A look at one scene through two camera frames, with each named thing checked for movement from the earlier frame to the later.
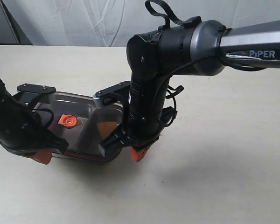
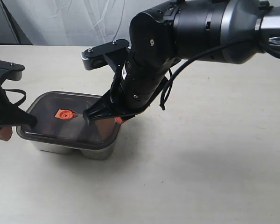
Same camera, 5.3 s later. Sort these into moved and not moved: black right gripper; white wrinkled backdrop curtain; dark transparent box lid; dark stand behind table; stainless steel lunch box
Moved: black right gripper; dark transparent box lid
Not moved: white wrinkled backdrop curtain; stainless steel lunch box; dark stand behind table
